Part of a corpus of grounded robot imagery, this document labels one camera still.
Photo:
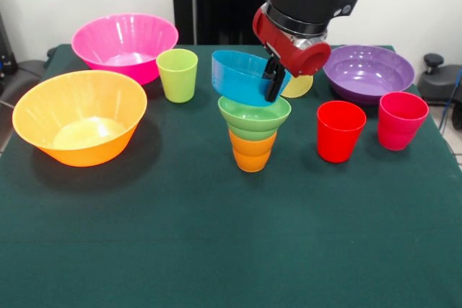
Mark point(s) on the dark green tablecloth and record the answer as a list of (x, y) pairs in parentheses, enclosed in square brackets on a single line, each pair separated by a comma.
[(216, 214)]

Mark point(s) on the large pink bowl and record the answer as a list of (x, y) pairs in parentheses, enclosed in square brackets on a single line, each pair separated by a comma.
[(122, 44)]

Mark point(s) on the purple bowl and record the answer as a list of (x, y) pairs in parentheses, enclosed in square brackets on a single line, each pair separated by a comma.
[(368, 88)]

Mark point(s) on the lime green cup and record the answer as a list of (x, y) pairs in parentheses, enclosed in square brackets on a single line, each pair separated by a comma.
[(177, 81)]

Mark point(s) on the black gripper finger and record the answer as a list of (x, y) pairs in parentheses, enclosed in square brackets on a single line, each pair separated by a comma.
[(269, 68), (274, 86)]

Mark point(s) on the dark chair base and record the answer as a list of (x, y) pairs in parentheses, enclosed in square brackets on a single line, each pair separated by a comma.
[(25, 77), (438, 84)]

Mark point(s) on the yellow cup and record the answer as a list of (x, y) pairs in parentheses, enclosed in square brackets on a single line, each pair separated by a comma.
[(297, 88)]

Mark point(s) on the blue bowl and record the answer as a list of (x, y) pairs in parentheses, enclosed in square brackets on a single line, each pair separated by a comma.
[(238, 81)]

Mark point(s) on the red cup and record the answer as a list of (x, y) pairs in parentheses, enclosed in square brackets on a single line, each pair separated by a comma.
[(337, 142)]

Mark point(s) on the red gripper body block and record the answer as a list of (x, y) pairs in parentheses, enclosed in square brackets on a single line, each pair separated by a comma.
[(288, 52)]

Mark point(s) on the small green bowl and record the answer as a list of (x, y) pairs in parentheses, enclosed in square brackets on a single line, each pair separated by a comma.
[(252, 120)]

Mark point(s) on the magenta cup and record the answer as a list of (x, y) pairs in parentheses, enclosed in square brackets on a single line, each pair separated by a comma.
[(397, 131)]

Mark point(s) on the large orange bowl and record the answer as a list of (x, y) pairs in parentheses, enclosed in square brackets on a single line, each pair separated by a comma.
[(79, 149)]

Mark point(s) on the orange cup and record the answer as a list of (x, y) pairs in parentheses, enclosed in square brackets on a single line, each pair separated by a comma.
[(252, 156)]

